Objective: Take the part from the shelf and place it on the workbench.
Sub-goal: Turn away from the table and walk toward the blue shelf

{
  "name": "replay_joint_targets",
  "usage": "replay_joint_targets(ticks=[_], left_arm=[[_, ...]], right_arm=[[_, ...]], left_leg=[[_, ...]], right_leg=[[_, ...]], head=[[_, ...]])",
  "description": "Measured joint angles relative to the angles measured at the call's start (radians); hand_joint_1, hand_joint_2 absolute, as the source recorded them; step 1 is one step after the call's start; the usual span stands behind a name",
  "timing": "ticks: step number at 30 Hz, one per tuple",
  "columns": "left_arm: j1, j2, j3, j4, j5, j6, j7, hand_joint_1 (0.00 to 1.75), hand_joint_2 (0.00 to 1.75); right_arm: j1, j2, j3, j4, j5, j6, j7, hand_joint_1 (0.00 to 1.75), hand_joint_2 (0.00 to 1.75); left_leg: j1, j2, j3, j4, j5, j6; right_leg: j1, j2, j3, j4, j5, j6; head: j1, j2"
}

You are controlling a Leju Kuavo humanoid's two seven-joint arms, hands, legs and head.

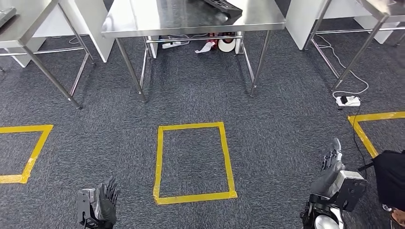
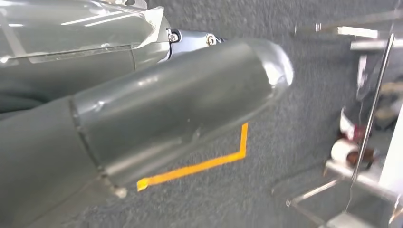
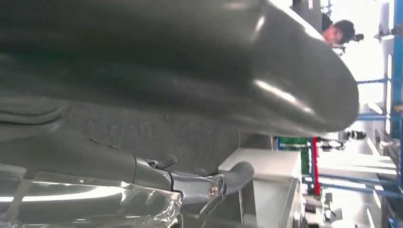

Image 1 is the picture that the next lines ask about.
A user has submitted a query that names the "white power cable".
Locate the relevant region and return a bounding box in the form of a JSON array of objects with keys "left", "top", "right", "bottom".
[{"left": 315, "top": 34, "right": 370, "bottom": 97}]

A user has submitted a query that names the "thin black floor cable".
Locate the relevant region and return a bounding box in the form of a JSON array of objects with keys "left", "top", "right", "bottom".
[{"left": 338, "top": 100, "right": 368, "bottom": 181}]

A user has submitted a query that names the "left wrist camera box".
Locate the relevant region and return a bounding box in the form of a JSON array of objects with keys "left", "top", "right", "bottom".
[{"left": 76, "top": 188, "right": 97, "bottom": 228}]

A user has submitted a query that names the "stainless steel workbench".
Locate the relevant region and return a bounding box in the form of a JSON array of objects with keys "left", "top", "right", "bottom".
[{"left": 101, "top": 0, "right": 287, "bottom": 104}]

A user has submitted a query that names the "person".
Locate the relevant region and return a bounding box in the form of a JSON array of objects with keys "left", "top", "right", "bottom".
[{"left": 357, "top": 150, "right": 405, "bottom": 229}]

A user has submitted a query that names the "stainless steel table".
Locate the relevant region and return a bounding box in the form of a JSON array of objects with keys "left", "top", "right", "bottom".
[
  {"left": 0, "top": 0, "right": 96, "bottom": 110},
  {"left": 303, "top": 0, "right": 405, "bottom": 91}
]

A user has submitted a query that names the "crumpled white paper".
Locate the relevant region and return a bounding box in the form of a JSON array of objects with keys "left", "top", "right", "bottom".
[{"left": 194, "top": 42, "right": 216, "bottom": 54}]

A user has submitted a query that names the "white power strip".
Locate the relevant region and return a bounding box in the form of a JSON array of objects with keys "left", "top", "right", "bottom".
[
  {"left": 335, "top": 95, "right": 362, "bottom": 107},
  {"left": 162, "top": 40, "right": 191, "bottom": 49}
]

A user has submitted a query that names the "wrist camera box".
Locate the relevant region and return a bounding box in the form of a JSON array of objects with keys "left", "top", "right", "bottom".
[
  {"left": 327, "top": 170, "right": 368, "bottom": 212},
  {"left": 76, "top": 188, "right": 97, "bottom": 228}
]

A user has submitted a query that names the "white paper roll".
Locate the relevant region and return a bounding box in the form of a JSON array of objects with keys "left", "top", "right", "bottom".
[{"left": 218, "top": 38, "right": 237, "bottom": 53}]

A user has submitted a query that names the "long black plastic part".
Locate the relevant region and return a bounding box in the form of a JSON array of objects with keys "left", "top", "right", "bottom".
[{"left": 202, "top": 0, "right": 244, "bottom": 18}]

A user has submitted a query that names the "flat grey device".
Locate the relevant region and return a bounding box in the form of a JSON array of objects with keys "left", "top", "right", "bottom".
[{"left": 0, "top": 7, "right": 17, "bottom": 29}]

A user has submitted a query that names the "yellow floor tape square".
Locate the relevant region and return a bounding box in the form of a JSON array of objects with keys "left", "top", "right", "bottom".
[
  {"left": 153, "top": 122, "right": 238, "bottom": 206},
  {"left": 347, "top": 111, "right": 405, "bottom": 159}
]

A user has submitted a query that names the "red object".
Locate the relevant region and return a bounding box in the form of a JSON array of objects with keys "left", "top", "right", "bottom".
[{"left": 209, "top": 32, "right": 236, "bottom": 50}]

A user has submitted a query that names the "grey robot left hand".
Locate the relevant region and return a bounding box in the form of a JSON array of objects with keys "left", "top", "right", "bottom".
[{"left": 94, "top": 176, "right": 121, "bottom": 229}]

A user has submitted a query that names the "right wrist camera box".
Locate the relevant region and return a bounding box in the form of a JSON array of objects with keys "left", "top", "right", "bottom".
[{"left": 327, "top": 170, "right": 368, "bottom": 212}]

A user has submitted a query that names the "white partition panel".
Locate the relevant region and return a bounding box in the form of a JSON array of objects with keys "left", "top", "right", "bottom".
[
  {"left": 285, "top": 0, "right": 400, "bottom": 51},
  {"left": 12, "top": 0, "right": 115, "bottom": 68}
]

